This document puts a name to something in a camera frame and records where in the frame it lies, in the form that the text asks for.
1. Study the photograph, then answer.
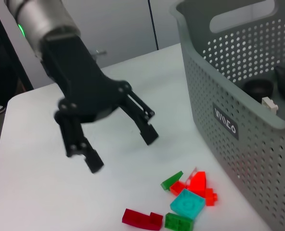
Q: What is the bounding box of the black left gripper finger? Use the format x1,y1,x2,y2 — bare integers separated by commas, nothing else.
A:
54,115,104,174
119,90,160,147

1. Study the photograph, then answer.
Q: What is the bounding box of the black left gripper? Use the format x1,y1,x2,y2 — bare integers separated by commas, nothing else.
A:
40,36,131,124

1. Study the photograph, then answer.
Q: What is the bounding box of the white toy brick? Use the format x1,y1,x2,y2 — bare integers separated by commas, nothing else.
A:
261,96,279,114
185,167,198,187

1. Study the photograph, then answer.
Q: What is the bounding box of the grey-green perforated storage bin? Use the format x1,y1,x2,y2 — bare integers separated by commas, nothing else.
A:
168,0,285,231

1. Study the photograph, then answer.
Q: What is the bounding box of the white and red block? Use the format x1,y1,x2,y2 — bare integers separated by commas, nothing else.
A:
122,208,164,231

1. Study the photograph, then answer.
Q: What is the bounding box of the dark brown clay teacup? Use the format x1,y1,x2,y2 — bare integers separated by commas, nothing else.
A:
242,79,274,99

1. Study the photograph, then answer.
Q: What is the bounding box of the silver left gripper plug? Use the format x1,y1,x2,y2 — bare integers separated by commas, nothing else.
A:
91,49,107,58

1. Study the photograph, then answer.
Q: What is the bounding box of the small green toy brick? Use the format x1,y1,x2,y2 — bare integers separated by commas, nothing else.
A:
160,170,183,192

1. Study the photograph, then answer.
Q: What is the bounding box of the small red toy brick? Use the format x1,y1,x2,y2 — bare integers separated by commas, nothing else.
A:
169,180,186,196
205,187,218,207

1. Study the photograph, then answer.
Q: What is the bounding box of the large red slope brick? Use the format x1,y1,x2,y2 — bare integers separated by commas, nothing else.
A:
188,171,208,197

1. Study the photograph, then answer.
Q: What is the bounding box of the teal square toy brick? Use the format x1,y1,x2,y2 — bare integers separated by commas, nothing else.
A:
169,189,205,220

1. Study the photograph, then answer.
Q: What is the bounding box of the person in dark clothes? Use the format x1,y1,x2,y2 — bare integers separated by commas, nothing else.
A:
0,14,22,115

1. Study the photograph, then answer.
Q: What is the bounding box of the large green toy brick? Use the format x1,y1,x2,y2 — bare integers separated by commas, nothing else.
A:
164,212,194,231

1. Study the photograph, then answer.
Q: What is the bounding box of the black frame post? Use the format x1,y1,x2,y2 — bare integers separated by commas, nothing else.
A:
0,0,35,91

